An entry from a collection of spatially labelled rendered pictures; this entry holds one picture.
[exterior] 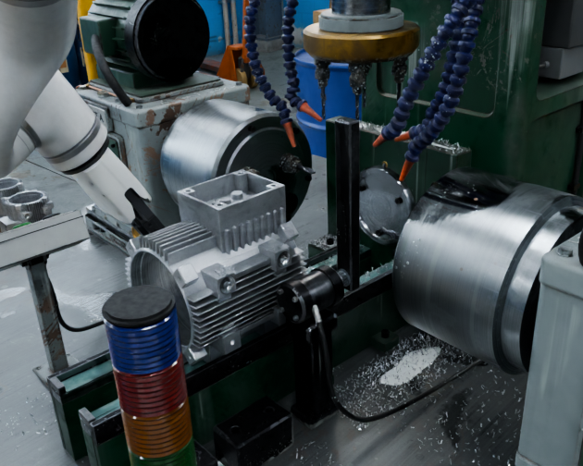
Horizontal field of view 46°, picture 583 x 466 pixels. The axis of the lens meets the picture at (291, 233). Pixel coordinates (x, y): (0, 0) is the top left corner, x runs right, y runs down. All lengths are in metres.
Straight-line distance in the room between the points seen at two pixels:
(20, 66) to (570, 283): 0.60
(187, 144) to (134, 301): 0.76
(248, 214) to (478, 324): 0.34
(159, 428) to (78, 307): 0.85
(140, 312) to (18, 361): 0.77
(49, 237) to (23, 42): 0.49
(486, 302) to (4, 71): 0.59
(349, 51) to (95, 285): 0.78
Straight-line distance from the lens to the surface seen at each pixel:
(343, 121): 0.92
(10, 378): 1.29
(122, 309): 0.58
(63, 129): 0.87
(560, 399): 0.86
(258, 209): 0.97
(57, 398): 1.03
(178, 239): 0.94
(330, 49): 1.04
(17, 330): 1.42
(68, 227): 1.15
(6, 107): 0.75
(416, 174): 1.18
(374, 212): 1.26
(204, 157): 1.27
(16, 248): 1.12
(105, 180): 0.90
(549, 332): 0.82
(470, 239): 0.89
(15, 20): 0.67
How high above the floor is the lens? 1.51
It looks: 25 degrees down
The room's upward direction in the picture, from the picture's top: 3 degrees counter-clockwise
